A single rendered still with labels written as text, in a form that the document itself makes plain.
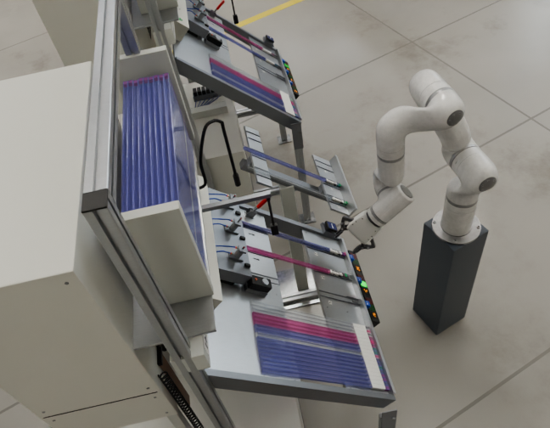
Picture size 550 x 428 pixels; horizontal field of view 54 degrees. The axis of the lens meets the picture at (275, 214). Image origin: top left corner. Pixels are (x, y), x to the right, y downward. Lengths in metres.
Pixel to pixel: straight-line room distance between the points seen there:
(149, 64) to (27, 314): 0.75
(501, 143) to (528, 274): 1.00
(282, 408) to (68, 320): 1.02
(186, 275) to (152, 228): 0.18
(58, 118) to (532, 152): 2.95
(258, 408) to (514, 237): 1.83
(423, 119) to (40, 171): 1.05
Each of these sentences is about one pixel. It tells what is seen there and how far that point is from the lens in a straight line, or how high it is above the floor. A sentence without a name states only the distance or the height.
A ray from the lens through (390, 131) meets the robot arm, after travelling 1.67.
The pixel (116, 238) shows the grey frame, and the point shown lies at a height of 1.83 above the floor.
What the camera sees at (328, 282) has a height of 0.81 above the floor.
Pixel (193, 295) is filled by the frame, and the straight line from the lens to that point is 1.30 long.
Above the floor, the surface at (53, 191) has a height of 1.72.
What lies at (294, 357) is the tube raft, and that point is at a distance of 1.65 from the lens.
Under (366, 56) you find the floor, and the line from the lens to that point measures 4.45.
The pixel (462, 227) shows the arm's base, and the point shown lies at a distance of 2.21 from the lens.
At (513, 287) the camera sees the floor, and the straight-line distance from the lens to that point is 3.03.
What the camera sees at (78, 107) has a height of 1.72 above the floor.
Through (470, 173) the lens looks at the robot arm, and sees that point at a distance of 1.94.
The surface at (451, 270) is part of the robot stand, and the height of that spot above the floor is 0.56.
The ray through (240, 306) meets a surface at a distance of 1.64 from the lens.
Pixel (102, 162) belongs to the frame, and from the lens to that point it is 0.92.
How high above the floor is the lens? 2.47
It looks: 49 degrees down
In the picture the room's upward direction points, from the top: 11 degrees counter-clockwise
